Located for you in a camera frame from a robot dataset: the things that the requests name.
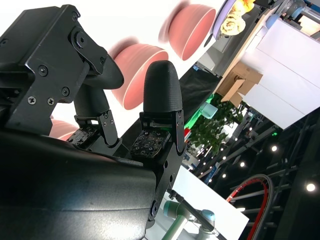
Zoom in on pink plastic bowl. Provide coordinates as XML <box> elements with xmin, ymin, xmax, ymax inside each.
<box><xmin>107</xmin><ymin>37</ymin><xmax>170</xmax><ymax>111</ymax></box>
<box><xmin>49</xmin><ymin>119</ymin><xmax>80</xmax><ymax>141</ymax></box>
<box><xmin>158</xmin><ymin>1</ymin><xmax>217</xmax><ymax>62</ymax></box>

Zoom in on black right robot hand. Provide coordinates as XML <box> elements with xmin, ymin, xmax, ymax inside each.
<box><xmin>0</xmin><ymin>4</ymin><xmax>187</xmax><ymax>240</ymax></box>

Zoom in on white cabinet panel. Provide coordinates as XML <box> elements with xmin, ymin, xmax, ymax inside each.
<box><xmin>240</xmin><ymin>18</ymin><xmax>320</xmax><ymax>131</ymax></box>

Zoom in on yellow food pieces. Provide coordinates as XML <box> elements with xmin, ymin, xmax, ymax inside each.
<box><xmin>220</xmin><ymin>0</ymin><xmax>256</xmax><ymax>36</ymax></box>

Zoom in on brown cardboard box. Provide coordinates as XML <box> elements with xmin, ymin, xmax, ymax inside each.
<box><xmin>214</xmin><ymin>61</ymin><xmax>265</xmax><ymax>108</ymax></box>

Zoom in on green leafy plant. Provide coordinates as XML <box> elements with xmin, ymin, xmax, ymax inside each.
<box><xmin>189</xmin><ymin>96</ymin><xmax>248</xmax><ymax>156</ymax></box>

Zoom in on teal container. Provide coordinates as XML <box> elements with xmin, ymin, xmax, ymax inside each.
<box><xmin>200</xmin><ymin>100</ymin><xmax>219</xmax><ymax>120</ymax></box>

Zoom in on red hoop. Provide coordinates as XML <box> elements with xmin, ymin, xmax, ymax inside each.
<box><xmin>225</xmin><ymin>174</ymin><xmax>270</xmax><ymax>240</ymax></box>

